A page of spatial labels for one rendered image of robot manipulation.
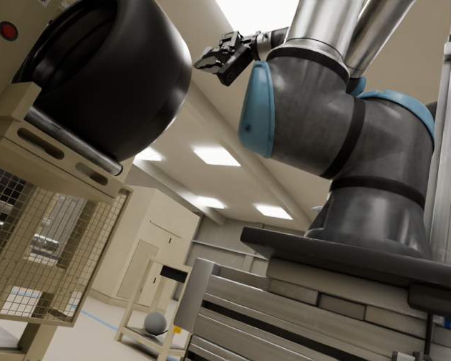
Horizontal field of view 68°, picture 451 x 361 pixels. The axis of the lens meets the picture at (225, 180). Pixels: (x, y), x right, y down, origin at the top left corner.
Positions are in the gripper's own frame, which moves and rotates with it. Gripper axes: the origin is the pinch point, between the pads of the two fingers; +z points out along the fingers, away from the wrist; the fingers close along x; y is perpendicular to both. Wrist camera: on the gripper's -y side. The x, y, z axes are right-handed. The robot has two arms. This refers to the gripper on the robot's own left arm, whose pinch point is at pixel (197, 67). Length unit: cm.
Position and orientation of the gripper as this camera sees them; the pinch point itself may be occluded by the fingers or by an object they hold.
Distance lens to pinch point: 105.5
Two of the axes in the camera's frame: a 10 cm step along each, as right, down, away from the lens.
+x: -4.4, -4.6, -7.7
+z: -8.7, 0.1, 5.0
